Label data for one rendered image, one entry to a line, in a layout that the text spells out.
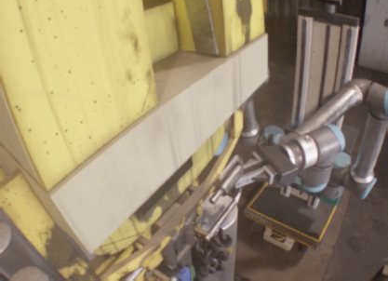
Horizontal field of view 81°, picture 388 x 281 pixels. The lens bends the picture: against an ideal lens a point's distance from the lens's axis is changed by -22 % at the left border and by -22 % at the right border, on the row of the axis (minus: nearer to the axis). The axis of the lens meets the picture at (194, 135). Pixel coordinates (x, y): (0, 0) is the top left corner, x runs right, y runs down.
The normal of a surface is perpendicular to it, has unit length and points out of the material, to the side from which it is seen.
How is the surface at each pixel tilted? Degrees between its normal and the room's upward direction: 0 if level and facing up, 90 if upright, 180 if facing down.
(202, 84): 90
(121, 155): 90
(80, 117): 90
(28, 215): 90
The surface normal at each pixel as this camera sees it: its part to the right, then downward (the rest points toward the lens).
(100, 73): 0.82, 0.28
